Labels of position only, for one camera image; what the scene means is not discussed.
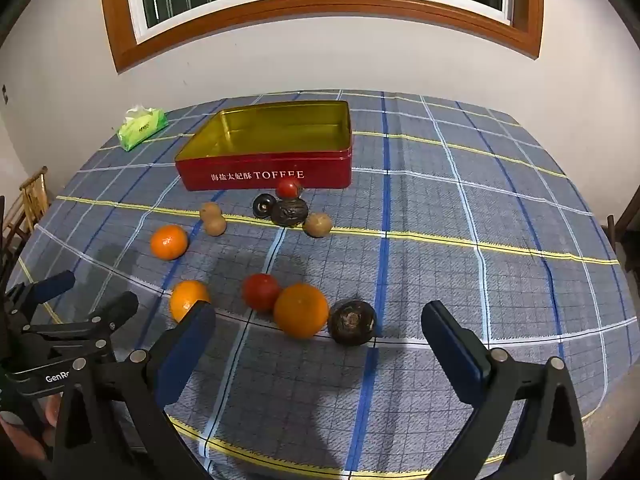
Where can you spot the blue plaid tablecloth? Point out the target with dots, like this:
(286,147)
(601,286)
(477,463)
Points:
(450,240)

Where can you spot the bamboo chair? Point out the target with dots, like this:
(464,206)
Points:
(32,195)

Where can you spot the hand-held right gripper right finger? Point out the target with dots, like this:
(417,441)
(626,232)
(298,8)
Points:
(452,350)

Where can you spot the brown longan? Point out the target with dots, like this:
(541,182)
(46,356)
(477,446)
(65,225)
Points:
(216,227)
(209,211)
(317,225)

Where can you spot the large red tomato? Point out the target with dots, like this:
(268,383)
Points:
(257,290)

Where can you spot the dark water chestnut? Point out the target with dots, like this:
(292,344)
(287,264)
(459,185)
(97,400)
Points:
(261,206)
(352,322)

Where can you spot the red tin box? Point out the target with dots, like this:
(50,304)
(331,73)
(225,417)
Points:
(260,175)

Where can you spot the small orange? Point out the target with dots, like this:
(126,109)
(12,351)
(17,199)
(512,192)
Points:
(185,300)
(169,242)

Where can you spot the dark wall switch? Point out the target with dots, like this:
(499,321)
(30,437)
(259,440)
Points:
(4,95)

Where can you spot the small red tomato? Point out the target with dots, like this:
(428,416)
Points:
(289,188)

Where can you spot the wooden framed window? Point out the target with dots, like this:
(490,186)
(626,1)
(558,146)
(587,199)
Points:
(320,5)

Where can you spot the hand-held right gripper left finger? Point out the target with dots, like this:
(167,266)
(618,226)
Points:
(187,355)

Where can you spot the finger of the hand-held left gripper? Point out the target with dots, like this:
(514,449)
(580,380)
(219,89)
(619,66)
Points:
(52,285)
(112,312)

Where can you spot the large orange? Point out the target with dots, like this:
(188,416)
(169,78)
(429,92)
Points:
(301,310)

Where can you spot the person's left hand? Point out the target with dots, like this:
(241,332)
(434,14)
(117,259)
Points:
(17,440)

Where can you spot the dark wooden chair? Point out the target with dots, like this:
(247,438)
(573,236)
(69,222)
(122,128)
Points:
(620,240)

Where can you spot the wrinkled dark passion fruit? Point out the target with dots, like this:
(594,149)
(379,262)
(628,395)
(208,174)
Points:
(290,212)

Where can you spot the green tissue pack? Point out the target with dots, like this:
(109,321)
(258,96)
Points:
(142,130)

